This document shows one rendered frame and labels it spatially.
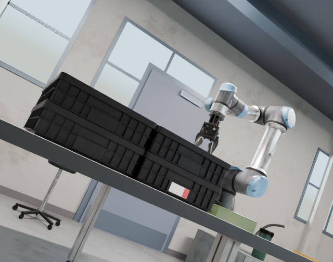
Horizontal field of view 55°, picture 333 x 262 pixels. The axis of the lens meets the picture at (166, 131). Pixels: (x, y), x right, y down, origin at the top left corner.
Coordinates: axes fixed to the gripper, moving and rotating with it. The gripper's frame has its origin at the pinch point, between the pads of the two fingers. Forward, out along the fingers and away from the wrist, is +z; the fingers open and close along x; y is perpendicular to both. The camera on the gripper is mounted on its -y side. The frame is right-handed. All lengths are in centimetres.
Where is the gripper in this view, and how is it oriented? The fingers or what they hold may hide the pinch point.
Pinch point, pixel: (200, 156)
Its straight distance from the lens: 144.4
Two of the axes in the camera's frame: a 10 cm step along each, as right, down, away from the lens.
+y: -1.5, -2.6, -9.5
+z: -4.1, 8.9, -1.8
